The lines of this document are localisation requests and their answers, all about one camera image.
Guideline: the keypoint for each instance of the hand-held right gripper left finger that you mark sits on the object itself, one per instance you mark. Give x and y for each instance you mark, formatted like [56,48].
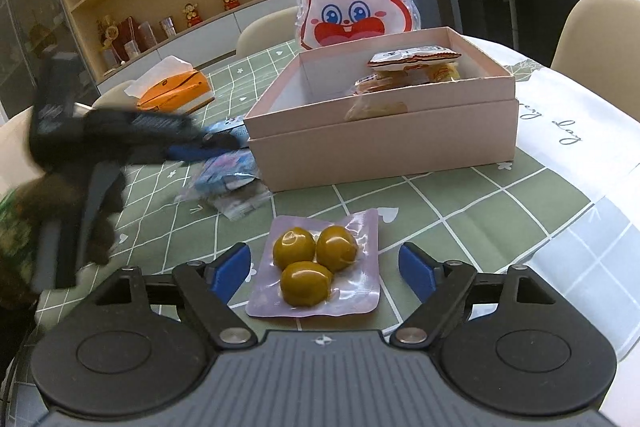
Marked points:
[230,270]

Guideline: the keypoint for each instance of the white printed tablecloth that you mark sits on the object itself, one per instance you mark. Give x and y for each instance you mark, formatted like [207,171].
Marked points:
[575,97]

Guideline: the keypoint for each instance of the green checked tablecloth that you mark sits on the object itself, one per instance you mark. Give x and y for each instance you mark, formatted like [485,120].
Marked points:
[450,217]

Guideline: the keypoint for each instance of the yellow biscuit packet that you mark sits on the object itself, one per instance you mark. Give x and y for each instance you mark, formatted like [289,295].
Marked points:
[442,73]

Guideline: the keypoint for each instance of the blue white clear packet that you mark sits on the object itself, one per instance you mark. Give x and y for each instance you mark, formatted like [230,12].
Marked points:
[225,172]

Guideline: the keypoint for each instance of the pink cardboard box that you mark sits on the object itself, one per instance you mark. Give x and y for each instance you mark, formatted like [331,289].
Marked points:
[380,152]

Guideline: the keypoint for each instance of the person's left forearm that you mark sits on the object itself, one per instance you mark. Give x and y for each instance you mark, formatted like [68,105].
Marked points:
[25,257]

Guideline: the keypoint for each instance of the gold ornament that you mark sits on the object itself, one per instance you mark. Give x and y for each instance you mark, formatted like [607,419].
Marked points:
[108,33]

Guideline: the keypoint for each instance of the blue snack packet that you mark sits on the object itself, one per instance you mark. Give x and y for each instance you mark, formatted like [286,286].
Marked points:
[230,127]

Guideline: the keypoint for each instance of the golden foil snack packet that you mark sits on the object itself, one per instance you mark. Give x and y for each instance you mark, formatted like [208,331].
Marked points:
[380,83]

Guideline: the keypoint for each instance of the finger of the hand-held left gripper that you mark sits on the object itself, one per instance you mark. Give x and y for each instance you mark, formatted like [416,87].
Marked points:
[170,127]
[195,152]

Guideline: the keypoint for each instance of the beige chair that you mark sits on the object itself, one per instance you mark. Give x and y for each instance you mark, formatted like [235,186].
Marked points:
[112,96]
[265,32]
[605,42]

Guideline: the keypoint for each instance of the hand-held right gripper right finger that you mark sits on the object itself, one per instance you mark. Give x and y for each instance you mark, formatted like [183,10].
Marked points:
[417,272]

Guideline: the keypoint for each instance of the orange tissue pack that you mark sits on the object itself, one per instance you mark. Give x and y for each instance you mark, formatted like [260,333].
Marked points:
[175,94]

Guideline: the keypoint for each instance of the glass cabinet door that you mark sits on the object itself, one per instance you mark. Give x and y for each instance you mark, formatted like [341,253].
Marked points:
[30,7]

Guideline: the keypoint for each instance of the white red snack packet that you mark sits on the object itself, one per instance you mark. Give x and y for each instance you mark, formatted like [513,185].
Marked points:
[415,56]

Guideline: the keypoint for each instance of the green olives packet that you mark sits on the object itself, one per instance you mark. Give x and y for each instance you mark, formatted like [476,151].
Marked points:
[300,282]

